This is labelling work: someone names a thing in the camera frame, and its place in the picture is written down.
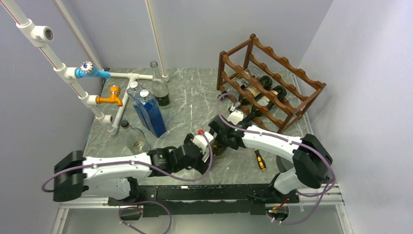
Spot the dark green wine bottle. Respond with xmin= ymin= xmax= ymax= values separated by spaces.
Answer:
xmin=211 ymin=141 xmax=227 ymax=157

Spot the blue square bottle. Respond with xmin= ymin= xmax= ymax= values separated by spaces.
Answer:
xmin=138 ymin=89 xmax=167 ymax=138

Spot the labelled dark wine bottle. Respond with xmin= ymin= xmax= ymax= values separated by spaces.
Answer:
xmin=229 ymin=75 xmax=273 ymax=111

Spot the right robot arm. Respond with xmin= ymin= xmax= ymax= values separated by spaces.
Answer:
xmin=208 ymin=115 xmax=332 ymax=202

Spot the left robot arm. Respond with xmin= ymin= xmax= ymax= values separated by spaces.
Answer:
xmin=50 ymin=132 xmax=214 ymax=205

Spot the clear lying bottle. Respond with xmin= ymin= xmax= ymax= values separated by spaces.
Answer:
xmin=120 ymin=119 xmax=151 ymax=155

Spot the wooden wine rack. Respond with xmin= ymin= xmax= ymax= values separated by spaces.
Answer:
xmin=216 ymin=34 xmax=326 ymax=134

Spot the clear tall empty bottle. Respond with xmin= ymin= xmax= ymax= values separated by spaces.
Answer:
xmin=150 ymin=60 xmax=170 ymax=109

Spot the clear stoppered glass bottle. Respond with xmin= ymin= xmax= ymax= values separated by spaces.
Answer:
xmin=126 ymin=80 xmax=149 ymax=129

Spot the yellow black screwdriver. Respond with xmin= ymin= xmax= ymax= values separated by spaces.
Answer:
xmin=254 ymin=149 xmax=266 ymax=171

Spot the orange brass tap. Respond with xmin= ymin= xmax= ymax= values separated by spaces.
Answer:
xmin=95 ymin=85 xmax=123 ymax=107

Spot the blue tap valve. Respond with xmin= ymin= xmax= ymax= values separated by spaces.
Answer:
xmin=75 ymin=61 xmax=111 ymax=79

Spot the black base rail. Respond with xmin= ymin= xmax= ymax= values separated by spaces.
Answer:
xmin=107 ymin=184 xmax=282 ymax=215

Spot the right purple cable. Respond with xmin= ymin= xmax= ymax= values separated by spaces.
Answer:
xmin=217 ymin=93 xmax=337 ymax=226

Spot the white pvc pipe frame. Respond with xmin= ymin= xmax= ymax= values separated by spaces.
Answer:
xmin=0 ymin=0 xmax=152 ymax=135

